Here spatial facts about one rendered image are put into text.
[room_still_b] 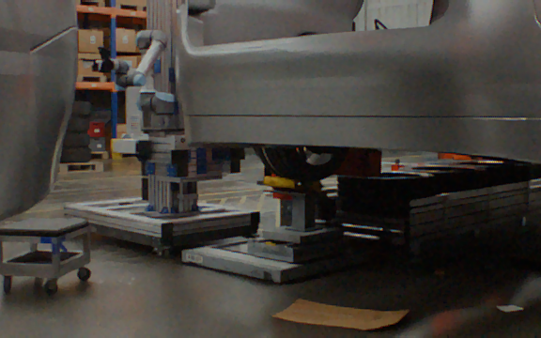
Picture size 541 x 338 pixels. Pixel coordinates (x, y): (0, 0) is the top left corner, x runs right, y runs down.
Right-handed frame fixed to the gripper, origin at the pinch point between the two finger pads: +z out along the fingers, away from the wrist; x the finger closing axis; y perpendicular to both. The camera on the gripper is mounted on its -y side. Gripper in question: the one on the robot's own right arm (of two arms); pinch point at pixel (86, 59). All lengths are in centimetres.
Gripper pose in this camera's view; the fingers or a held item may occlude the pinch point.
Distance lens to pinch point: 459.4
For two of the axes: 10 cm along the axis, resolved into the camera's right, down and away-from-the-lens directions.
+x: -8.5, -1.8, 5.0
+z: -5.2, 0.7, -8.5
